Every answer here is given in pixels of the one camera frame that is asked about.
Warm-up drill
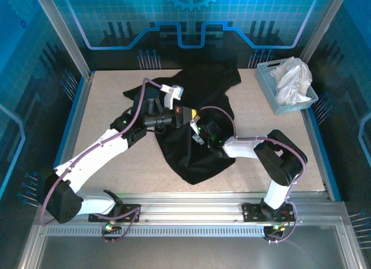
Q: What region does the black t-shirt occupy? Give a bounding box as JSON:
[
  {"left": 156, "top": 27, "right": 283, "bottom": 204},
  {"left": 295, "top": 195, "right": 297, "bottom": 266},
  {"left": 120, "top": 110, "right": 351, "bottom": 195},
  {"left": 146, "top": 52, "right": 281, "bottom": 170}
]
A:
[{"left": 122, "top": 63, "right": 242, "bottom": 186}]

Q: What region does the aluminium mounting rail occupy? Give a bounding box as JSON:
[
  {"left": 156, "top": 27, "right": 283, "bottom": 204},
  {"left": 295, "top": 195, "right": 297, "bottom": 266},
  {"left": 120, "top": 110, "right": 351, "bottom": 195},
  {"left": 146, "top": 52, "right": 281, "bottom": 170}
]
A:
[{"left": 39, "top": 192, "right": 345, "bottom": 223}]

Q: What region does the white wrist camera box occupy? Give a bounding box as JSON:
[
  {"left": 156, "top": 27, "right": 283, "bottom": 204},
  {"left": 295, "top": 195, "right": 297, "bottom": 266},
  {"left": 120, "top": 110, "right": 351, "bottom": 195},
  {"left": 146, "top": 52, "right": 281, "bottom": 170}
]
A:
[
  {"left": 160, "top": 83, "right": 185, "bottom": 109},
  {"left": 190, "top": 115, "right": 202, "bottom": 134}
]

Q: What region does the aluminium table side rail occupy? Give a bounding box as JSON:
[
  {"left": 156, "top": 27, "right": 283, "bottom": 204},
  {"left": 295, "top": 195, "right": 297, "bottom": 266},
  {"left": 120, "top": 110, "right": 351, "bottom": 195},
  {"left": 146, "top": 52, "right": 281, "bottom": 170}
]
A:
[
  {"left": 291, "top": 71, "right": 340, "bottom": 202},
  {"left": 48, "top": 73, "right": 95, "bottom": 202}
]

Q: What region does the light blue plastic basket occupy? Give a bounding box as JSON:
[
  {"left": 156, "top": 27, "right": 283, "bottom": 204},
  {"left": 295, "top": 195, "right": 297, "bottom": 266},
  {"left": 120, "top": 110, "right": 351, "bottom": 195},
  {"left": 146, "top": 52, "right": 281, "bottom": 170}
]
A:
[{"left": 254, "top": 59, "right": 319, "bottom": 115}]

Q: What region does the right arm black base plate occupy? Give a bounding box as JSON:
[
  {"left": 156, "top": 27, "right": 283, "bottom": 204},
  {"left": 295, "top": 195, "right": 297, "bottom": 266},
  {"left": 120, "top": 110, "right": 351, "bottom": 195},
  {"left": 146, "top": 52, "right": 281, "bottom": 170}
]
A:
[{"left": 242, "top": 202, "right": 296, "bottom": 223}]

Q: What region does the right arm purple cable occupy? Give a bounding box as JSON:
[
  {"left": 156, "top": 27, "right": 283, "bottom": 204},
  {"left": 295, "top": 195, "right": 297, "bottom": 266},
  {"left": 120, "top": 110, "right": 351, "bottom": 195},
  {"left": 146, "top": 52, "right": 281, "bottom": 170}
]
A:
[{"left": 199, "top": 106, "right": 308, "bottom": 245}]

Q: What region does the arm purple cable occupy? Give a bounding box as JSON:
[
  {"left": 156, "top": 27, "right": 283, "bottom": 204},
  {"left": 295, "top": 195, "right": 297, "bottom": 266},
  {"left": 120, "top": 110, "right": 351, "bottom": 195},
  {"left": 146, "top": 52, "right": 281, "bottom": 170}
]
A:
[
  {"left": 40, "top": 77, "right": 163, "bottom": 244},
  {"left": 199, "top": 106, "right": 308, "bottom": 245}
]

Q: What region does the slotted grey cable duct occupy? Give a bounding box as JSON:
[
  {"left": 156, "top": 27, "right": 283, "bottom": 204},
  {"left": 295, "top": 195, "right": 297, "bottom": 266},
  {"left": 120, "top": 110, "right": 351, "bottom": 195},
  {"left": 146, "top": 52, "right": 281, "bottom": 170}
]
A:
[{"left": 46, "top": 226, "right": 266, "bottom": 238}]

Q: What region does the brushed metal shelf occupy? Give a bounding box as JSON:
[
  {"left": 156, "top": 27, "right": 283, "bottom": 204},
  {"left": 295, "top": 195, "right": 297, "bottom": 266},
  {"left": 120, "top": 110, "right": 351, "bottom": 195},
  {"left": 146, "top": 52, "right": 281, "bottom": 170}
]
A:
[{"left": 17, "top": 216, "right": 366, "bottom": 269}]

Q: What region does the small LED controller board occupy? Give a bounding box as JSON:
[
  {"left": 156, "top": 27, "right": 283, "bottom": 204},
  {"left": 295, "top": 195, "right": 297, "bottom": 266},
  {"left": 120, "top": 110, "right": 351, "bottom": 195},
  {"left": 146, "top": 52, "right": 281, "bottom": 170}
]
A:
[
  {"left": 101, "top": 221, "right": 122, "bottom": 237},
  {"left": 264, "top": 224, "right": 286, "bottom": 237}
]

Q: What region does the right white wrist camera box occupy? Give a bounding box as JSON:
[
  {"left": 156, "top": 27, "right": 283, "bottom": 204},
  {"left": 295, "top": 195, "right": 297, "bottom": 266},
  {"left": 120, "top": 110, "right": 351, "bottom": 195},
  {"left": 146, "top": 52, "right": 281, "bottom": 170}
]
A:
[{"left": 190, "top": 115, "right": 202, "bottom": 134}]

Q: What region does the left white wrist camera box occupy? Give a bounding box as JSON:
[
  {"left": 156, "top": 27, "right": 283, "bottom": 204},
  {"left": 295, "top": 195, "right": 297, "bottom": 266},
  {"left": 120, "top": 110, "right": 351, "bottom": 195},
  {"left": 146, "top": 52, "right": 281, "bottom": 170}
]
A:
[{"left": 160, "top": 83, "right": 185, "bottom": 109}]

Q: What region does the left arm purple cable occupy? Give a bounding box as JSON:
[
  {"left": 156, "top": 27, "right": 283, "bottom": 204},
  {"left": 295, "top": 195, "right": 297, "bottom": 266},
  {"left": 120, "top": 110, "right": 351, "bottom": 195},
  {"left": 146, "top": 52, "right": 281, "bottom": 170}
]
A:
[{"left": 40, "top": 77, "right": 163, "bottom": 244}]

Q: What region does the white crumpled t-shirt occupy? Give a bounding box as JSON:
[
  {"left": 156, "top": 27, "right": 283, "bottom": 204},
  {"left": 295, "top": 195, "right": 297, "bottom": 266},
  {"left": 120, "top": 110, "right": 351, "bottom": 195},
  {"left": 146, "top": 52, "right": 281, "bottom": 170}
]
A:
[{"left": 268, "top": 56, "right": 314, "bottom": 106}]

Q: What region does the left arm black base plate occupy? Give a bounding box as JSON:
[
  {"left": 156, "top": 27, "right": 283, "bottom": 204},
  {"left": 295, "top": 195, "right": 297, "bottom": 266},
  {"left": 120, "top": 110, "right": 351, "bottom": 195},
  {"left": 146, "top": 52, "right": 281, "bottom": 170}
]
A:
[{"left": 88, "top": 203, "right": 141, "bottom": 223}]

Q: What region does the aluminium frame post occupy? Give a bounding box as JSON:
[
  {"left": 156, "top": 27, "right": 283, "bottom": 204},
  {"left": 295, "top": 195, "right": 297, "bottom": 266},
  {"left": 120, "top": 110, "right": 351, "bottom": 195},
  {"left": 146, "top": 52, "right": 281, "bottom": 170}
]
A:
[
  {"left": 31, "top": 0, "right": 95, "bottom": 80},
  {"left": 291, "top": 0, "right": 348, "bottom": 80}
]

